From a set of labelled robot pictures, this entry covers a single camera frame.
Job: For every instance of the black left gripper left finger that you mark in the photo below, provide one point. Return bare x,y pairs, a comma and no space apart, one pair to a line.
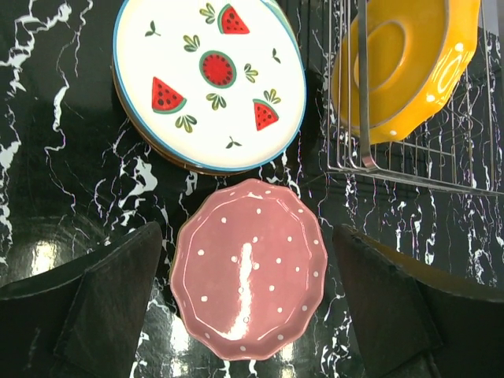
83,318

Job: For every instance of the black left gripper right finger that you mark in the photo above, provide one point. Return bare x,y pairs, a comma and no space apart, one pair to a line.
413,320

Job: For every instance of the pink polka dot plate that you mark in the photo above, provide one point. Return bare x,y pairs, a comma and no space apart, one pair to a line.
248,271

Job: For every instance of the yellow polka dot plate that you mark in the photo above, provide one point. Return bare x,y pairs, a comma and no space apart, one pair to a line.
417,52

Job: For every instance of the white watermelon pattern plate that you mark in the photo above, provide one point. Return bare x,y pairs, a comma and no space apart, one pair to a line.
208,82

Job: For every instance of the metal wire dish rack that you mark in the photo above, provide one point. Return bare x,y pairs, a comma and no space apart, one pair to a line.
458,150

